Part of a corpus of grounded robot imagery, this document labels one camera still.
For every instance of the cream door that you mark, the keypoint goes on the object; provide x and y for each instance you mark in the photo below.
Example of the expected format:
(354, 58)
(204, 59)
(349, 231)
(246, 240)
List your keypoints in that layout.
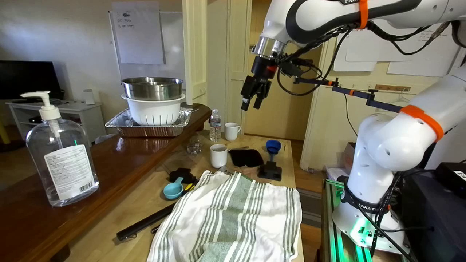
(193, 48)

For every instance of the stainless steel bowl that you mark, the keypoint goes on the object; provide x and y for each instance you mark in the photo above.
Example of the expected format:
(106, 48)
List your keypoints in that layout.
(151, 87)

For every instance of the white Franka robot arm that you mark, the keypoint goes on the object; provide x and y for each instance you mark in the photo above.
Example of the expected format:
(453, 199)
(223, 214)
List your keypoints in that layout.
(387, 145)

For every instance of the white green striped towel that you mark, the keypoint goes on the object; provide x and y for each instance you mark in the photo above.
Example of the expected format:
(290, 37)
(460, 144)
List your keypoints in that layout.
(233, 218)

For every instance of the black television screen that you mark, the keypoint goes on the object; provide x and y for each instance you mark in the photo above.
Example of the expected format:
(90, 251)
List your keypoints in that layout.
(29, 80)

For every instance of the black square mat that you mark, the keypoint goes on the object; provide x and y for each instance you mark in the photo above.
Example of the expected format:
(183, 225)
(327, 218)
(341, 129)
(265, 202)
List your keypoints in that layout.
(244, 157)

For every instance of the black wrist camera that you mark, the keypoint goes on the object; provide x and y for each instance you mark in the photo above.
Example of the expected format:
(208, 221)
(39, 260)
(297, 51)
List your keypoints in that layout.
(294, 65)

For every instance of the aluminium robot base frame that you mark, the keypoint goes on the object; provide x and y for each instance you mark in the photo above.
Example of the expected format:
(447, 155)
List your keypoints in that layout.
(339, 233)

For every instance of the aluminium foil tray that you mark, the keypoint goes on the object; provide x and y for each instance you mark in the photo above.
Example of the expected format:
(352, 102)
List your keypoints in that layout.
(121, 126)

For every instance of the white plastic colander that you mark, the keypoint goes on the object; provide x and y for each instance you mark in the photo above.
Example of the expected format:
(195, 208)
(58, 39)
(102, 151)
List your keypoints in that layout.
(154, 110)

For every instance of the white mug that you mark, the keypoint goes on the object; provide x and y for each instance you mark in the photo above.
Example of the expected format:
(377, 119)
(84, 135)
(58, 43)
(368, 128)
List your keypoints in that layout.
(218, 157)
(231, 131)

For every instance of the long black bar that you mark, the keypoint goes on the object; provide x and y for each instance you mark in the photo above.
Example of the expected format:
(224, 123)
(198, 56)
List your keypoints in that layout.
(145, 221)

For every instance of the clear hand sanitizer pump bottle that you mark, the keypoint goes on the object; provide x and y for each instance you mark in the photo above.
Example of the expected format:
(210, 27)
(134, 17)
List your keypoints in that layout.
(60, 160)

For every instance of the white paper sheet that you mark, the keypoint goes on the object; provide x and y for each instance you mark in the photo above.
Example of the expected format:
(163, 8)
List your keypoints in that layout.
(422, 55)

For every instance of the small black cloth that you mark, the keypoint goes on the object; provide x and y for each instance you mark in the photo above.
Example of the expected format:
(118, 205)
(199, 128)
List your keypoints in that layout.
(182, 174)

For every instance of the whiteboard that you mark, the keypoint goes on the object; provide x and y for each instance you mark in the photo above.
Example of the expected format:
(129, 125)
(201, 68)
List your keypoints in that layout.
(138, 33)

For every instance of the black controller box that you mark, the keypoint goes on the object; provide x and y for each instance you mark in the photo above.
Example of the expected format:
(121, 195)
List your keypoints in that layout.
(431, 218)

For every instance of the clear glass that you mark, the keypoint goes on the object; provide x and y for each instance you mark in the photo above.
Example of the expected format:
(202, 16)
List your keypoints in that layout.
(195, 144)

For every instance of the clear plastic water bottle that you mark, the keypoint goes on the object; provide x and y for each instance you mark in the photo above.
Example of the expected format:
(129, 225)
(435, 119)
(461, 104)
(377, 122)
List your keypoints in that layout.
(214, 126)

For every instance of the black mount rod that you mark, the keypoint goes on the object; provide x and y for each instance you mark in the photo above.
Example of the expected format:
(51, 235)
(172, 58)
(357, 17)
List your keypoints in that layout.
(368, 96)

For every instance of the white low cabinet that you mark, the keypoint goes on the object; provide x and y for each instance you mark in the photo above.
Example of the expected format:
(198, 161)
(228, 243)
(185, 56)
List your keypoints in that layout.
(73, 116)

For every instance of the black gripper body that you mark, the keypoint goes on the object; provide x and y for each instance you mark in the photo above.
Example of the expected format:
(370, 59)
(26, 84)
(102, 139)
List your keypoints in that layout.
(265, 67)

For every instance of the dark wooden bar counter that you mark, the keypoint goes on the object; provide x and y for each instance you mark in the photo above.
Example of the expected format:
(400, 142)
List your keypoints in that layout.
(29, 218)

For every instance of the black block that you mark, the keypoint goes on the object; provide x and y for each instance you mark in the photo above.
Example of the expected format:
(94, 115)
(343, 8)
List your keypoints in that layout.
(269, 170)

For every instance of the teal measuring cup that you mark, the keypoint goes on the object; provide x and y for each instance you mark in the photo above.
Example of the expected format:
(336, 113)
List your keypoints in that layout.
(172, 189)

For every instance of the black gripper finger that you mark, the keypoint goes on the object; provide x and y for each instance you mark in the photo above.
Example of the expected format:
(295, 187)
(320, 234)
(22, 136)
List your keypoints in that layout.
(247, 91)
(262, 96)

